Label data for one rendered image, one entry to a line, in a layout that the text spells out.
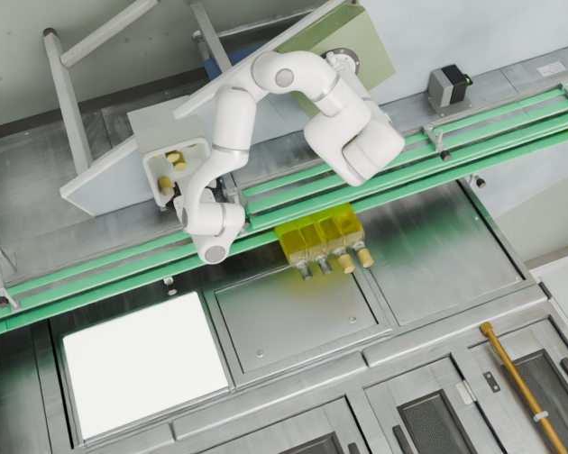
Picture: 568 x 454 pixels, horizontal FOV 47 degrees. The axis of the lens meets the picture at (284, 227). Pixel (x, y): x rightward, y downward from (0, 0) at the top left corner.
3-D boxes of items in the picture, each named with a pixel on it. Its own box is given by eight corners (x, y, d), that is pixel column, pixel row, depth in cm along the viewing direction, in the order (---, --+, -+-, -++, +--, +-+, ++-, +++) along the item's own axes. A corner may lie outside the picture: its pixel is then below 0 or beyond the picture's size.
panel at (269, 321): (59, 339, 192) (81, 449, 174) (56, 335, 189) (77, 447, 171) (344, 240, 207) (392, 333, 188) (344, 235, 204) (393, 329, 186)
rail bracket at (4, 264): (0, 260, 185) (10, 328, 173) (-26, 226, 172) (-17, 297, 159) (16, 254, 186) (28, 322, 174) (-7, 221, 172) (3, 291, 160)
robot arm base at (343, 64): (298, 64, 162) (325, 104, 154) (343, 36, 161) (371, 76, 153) (317, 100, 175) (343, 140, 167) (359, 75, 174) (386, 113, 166)
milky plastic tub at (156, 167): (151, 186, 189) (159, 209, 184) (132, 133, 170) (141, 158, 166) (209, 168, 192) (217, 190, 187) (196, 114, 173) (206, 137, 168)
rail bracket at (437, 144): (417, 131, 193) (440, 163, 186) (421, 113, 187) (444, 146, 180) (430, 127, 194) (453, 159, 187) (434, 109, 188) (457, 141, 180)
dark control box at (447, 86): (426, 89, 200) (439, 108, 195) (430, 69, 193) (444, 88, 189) (451, 82, 201) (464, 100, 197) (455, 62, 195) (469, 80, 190)
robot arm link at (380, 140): (385, 105, 163) (416, 149, 154) (344, 140, 167) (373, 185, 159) (366, 88, 155) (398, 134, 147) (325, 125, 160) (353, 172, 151)
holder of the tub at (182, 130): (155, 196, 193) (161, 216, 189) (133, 132, 171) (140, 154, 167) (210, 178, 196) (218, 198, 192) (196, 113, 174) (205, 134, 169)
